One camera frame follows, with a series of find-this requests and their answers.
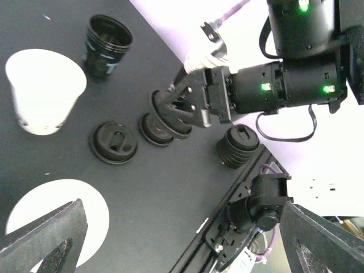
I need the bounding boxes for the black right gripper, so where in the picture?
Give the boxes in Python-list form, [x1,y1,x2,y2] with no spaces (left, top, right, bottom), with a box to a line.
[158,67,231,128]

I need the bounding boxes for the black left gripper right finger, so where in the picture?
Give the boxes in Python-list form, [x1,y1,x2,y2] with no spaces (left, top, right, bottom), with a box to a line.
[280,202,363,272]

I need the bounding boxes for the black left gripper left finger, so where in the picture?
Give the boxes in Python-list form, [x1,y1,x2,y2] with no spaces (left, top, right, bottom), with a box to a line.
[1,199,88,272]

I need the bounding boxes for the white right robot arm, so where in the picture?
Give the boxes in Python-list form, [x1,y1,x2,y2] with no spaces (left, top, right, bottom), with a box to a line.
[150,1,363,134]

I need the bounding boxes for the loose black cup lid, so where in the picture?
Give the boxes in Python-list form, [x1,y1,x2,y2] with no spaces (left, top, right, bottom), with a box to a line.
[88,121,138,165]

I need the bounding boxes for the black paper cup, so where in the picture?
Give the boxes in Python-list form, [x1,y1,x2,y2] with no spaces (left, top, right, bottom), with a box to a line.
[83,14,134,79]

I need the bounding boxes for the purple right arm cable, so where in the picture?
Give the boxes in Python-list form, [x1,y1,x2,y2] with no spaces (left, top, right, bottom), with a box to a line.
[212,0,251,28]

